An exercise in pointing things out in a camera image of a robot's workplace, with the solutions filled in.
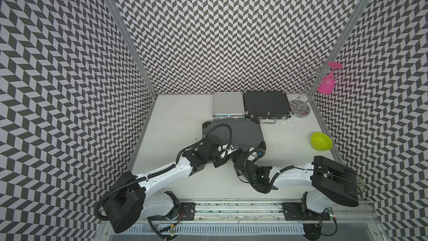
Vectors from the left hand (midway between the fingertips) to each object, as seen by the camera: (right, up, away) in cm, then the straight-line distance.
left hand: (224, 151), depth 83 cm
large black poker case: (+12, +8, +9) cm, 17 cm away
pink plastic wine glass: (+58, +35, +9) cm, 68 cm away
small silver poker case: (+3, +24, +25) cm, 35 cm away
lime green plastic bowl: (+55, +3, +11) cm, 57 cm away
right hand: (+2, -3, +1) cm, 4 cm away
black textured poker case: (+28, +24, +22) cm, 43 cm away
